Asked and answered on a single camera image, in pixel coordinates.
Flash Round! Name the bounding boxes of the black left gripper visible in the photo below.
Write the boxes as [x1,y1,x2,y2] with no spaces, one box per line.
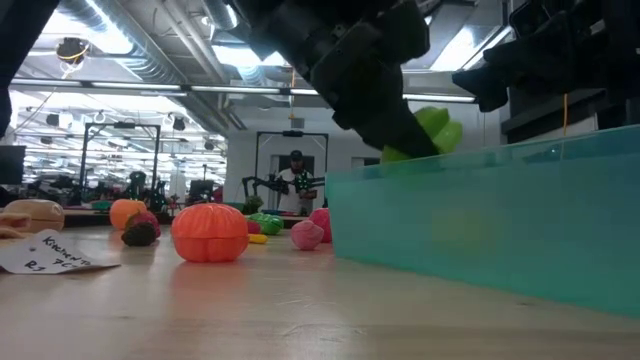
[234,0,442,159]

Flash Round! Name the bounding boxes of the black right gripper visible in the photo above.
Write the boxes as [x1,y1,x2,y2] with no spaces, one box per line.
[452,0,601,114]

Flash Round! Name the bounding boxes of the light green toy starfruit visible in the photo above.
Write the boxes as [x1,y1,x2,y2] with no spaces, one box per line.
[380,106,464,164]

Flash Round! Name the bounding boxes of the large red toy strawberry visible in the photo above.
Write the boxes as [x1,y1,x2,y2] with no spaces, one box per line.
[308,207,332,244]

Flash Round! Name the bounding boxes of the green toy pea pod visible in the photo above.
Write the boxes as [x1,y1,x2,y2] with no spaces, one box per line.
[247,212,285,236]

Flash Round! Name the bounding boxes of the small red toy strawberry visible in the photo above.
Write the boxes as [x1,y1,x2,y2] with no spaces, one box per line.
[124,209,162,239]

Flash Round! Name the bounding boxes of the dark toy blackberry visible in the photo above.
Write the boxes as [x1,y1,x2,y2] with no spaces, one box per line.
[121,221,157,248]

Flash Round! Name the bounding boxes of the smooth toy orange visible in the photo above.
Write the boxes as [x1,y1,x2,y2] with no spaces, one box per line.
[109,198,149,231]

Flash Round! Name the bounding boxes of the tan toy potato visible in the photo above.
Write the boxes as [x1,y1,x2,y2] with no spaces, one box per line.
[2,198,66,234]

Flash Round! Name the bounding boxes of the person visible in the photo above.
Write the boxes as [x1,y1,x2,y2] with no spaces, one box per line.
[273,149,319,216]

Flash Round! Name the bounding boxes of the teal plastic cutting board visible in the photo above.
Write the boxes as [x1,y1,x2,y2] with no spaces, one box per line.
[324,124,640,319]

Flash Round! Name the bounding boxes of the pink toy peach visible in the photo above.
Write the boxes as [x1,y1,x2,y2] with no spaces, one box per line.
[290,219,325,252]

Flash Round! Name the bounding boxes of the spiky green artificial plant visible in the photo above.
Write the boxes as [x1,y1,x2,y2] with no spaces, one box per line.
[242,195,265,216]

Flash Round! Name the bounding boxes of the ribbed orange toy pumpkin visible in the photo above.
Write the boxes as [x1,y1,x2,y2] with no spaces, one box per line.
[170,202,250,264]

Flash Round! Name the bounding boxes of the long ceiling light bar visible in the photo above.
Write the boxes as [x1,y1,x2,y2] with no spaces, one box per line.
[8,78,477,105]

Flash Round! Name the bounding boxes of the white handwritten paper label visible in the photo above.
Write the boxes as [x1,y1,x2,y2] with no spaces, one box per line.
[0,228,121,275]

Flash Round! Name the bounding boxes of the black background monitor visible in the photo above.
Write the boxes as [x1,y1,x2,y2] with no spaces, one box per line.
[0,144,27,186]

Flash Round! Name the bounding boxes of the black background rig frame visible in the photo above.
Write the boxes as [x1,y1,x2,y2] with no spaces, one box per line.
[79,121,162,201]
[241,130,330,216]

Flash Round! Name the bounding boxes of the silver ceiling duct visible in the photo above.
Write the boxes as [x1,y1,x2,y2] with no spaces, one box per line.
[54,0,231,136]

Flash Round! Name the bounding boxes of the hanging black cable reel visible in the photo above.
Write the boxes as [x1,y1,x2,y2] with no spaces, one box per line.
[54,35,92,66]

